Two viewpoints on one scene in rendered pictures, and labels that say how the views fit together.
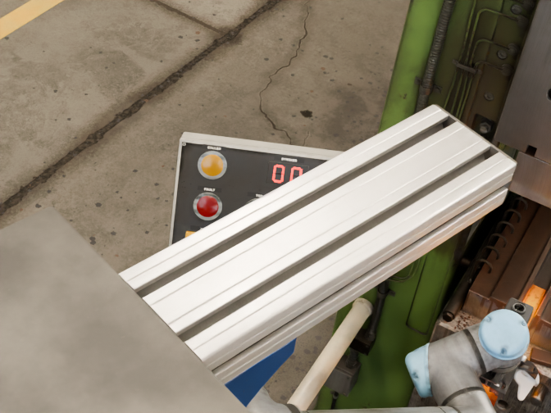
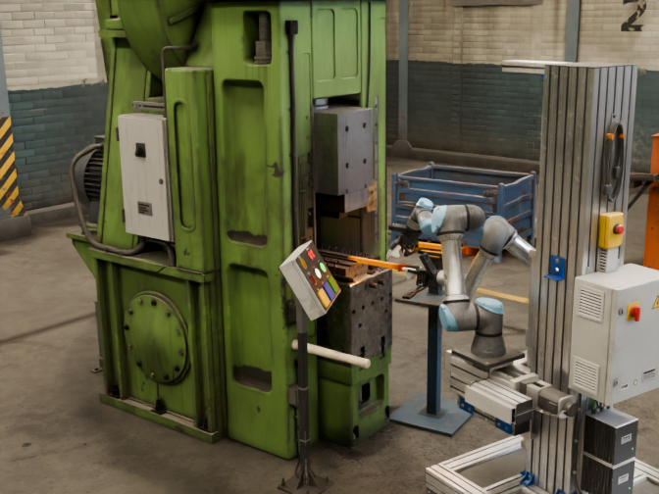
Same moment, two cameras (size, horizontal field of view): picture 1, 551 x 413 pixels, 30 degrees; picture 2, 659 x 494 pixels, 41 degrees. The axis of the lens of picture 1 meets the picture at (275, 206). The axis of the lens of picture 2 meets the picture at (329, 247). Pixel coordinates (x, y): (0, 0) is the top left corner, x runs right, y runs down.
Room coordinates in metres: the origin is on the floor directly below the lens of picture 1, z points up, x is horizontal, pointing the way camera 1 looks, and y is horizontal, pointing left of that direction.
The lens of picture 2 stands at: (0.49, 3.80, 2.25)
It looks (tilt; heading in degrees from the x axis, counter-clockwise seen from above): 15 degrees down; 284
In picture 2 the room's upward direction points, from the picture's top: 1 degrees counter-clockwise
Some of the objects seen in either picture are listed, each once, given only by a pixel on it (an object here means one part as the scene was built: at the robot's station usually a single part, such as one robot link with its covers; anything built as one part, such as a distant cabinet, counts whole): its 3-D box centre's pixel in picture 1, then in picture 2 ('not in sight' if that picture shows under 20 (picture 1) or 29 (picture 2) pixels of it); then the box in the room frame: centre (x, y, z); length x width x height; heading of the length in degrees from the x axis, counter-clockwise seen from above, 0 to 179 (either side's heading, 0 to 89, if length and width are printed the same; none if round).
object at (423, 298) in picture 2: not in sight; (435, 294); (1.03, -0.87, 0.73); 0.40 x 0.30 x 0.02; 72
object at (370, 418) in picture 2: not in sight; (330, 385); (1.57, -0.65, 0.23); 0.55 x 0.37 x 0.47; 156
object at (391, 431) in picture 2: not in sight; (365, 439); (1.35, -0.49, 0.01); 0.58 x 0.39 x 0.01; 66
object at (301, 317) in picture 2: not in sight; (303, 383); (1.54, 0.03, 0.54); 0.04 x 0.04 x 1.08; 66
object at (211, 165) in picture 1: (211, 165); not in sight; (1.50, 0.14, 1.16); 0.05 x 0.03 x 0.04; 66
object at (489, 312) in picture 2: not in sight; (487, 315); (0.68, 0.16, 0.98); 0.13 x 0.12 x 0.14; 22
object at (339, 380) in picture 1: (339, 371); (297, 393); (1.64, -0.23, 0.36); 0.09 x 0.07 x 0.12; 66
